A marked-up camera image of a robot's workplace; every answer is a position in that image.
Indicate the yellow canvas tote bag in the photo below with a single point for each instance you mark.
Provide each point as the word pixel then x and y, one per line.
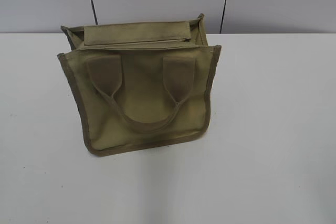
pixel 140 85

